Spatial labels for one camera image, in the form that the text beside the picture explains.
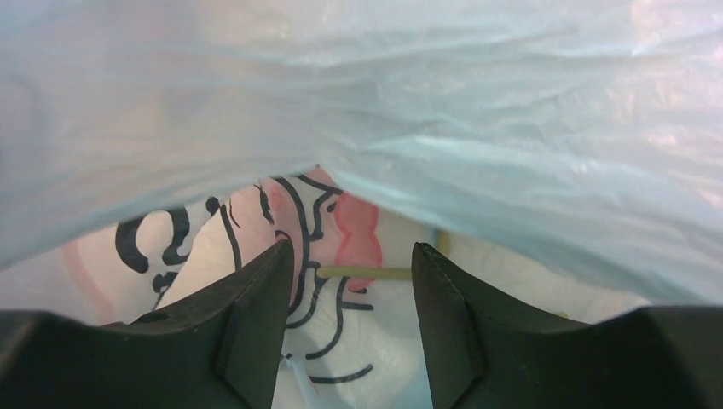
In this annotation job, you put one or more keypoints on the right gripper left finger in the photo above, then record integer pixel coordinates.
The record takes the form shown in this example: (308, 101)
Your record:
(217, 348)

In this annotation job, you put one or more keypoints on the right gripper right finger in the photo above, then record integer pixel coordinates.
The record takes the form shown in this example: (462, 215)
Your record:
(486, 349)

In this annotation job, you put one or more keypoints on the green fake avocado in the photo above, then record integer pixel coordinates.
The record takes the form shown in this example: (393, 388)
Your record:
(439, 239)

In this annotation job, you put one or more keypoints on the light blue plastic bag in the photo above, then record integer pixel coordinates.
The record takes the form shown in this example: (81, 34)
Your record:
(572, 150)

